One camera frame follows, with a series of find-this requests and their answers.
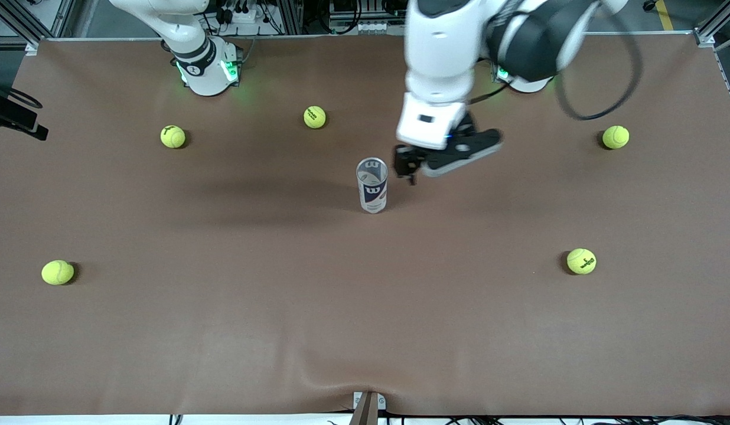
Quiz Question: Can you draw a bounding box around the clear tennis ball can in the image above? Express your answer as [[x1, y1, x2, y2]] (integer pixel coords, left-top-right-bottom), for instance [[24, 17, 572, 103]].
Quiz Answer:
[[356, 157, 389, 214]]

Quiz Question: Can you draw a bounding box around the white terminal block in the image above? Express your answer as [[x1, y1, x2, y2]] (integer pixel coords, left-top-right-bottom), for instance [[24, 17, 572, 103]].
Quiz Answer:
[[330, 21, 408, 35]]

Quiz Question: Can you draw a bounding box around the brown table mat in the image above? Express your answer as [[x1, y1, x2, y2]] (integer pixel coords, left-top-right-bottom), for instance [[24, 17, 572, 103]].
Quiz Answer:
[[0, 32, 730, 417]]

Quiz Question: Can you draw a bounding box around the white power strip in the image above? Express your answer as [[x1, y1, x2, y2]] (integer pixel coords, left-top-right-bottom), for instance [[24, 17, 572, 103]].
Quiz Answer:
[[214, 5, 260, 24]]

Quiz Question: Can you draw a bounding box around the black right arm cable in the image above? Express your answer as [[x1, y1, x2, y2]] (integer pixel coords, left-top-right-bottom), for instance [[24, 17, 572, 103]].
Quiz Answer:
[[0, 80, 44, 110]]

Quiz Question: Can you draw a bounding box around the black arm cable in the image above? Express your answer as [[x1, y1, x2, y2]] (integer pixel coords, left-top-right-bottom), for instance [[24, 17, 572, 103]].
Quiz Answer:
[[556, 6, 644, 121], [0, 80, 44, 110]]

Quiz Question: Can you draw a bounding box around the aluminium frame profile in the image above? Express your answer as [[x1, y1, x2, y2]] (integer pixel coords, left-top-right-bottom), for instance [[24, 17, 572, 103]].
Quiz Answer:
[[693, 0, 730, 48], [0, 0, 76, 51]]

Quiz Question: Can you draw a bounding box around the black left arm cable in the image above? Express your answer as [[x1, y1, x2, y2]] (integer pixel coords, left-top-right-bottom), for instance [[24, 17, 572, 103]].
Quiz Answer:
[[556, 6, 644, 121]]

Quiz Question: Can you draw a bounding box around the metal table clamp bracket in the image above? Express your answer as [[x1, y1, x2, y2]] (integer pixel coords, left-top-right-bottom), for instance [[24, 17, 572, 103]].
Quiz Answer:
[[353, 391, 387, 425]]

